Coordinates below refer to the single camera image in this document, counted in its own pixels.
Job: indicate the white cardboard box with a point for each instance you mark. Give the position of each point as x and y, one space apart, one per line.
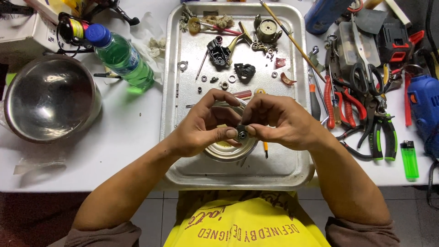
24 31

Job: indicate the long wooden brush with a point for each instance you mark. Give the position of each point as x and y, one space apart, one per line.
291 37

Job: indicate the black and red power tool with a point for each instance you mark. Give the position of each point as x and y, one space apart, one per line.
394 43

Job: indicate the thin metal shaft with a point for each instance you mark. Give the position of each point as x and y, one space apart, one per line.
201 65

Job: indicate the black reel side cover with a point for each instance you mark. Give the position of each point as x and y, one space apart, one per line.
245 71

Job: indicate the small red reel part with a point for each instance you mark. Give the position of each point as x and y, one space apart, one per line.
280 62

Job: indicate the round metal grease tin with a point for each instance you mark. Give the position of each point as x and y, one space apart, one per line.
229 153

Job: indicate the black pen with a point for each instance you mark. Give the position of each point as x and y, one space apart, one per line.
106 75

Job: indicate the red tube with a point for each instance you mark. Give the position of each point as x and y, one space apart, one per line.
242 94

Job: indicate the small metal plate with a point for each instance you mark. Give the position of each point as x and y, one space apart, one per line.
180 66

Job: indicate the fishing line spool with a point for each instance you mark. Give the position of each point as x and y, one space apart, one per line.
73 31

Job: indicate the black reel frame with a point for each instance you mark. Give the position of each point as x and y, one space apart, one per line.
218 53

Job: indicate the small black part with bearing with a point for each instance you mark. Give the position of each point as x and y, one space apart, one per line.
241 134

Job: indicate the blue power drill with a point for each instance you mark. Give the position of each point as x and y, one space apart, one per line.
425 106

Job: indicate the person's right hand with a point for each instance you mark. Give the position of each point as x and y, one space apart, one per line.
288 127

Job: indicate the green lighter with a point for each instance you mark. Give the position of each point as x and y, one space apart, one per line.
410 161

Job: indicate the small metal gear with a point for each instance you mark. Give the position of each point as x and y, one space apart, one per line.
222 85

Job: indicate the white tissue paper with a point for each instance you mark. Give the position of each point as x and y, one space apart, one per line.
156 46

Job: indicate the curved red reel part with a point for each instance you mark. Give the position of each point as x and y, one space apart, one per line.
286 80

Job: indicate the dirty rag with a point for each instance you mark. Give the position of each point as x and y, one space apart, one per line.
219 20

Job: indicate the clear plastic box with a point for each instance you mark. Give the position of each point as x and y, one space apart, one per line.
346 44

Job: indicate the steel bowl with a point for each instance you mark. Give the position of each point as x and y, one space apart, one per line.
51 99

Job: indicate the clear plastic wrap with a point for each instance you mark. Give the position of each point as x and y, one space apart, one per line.
37 171

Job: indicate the person's left hand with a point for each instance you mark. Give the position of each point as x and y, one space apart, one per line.
195 130

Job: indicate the yellow printed shirt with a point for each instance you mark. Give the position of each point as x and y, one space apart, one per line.
247 226

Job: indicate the metal tray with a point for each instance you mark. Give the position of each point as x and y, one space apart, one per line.
274 171

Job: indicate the blue spray can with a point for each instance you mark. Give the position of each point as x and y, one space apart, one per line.
325 15

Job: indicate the small black clip part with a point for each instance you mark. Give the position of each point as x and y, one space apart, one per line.
214 80

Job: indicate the green plastic bottle blue cap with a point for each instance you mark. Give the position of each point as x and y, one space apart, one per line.
123 58

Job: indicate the silver washer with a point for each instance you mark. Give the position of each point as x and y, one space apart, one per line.
229 79

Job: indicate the grey sandpaper sheet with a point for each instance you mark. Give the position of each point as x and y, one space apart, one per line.
370 20

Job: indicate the silver wrench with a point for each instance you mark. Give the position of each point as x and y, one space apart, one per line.
313 56

